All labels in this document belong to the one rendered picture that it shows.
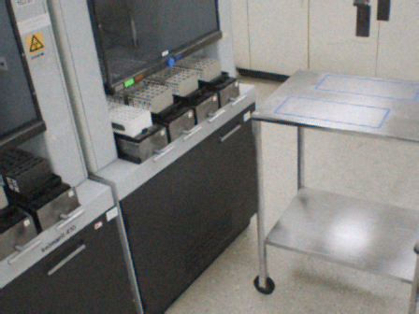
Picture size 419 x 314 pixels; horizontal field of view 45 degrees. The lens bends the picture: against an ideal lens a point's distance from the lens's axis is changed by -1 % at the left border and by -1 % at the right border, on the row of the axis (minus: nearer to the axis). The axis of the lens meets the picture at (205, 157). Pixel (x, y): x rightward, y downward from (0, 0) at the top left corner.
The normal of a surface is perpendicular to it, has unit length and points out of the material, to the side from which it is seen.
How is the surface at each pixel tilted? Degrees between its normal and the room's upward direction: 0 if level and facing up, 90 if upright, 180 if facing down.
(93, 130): 90
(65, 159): 90
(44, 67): 90
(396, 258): 0
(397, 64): 90
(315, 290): 0
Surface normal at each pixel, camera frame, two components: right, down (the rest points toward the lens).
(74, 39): 0.81, 0.22
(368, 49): -0.58, 0.45
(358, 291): -0.09, -0.86
